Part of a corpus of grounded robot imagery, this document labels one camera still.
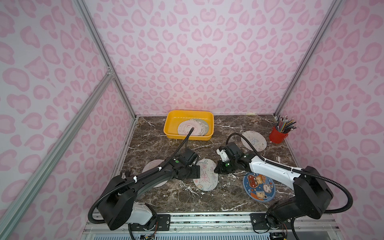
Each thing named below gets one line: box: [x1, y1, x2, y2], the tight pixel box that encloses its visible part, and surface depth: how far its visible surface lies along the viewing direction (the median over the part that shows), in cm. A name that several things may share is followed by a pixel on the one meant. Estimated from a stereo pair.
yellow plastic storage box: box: [163, 110, 215, 141], surface depth 114 cm
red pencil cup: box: [269, 126, 289, 144], surface depth 100 cm
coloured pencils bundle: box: [275, 115, 298, 134], surface depth 97 cm
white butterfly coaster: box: [241, 130, 267, 152], surface depth 108 cm
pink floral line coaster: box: [193, 158, 219, 192], surface depth 87 cm
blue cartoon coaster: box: [242, 172, 276, 203], surface depth 85 cm
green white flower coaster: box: [194, 119, 209, 136], surface depth 112 cm
